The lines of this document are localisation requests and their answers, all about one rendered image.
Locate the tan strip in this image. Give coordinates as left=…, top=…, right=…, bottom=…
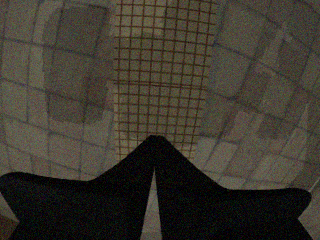
left=113, top=0, right=217, bottom=164

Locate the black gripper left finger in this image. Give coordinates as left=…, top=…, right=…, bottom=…
left=0, top=135, right=157, bottom=240

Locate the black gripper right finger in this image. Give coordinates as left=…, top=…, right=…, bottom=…
left=155, top=136, right=312, bottom=240

